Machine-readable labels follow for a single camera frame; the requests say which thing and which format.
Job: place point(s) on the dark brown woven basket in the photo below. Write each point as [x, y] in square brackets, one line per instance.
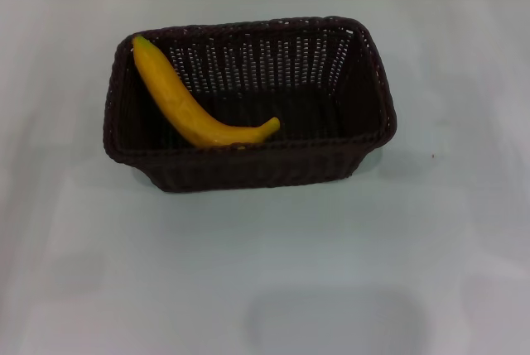
[256, 164]

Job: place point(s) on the yellow banana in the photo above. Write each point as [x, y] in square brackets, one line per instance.
[182, 102]

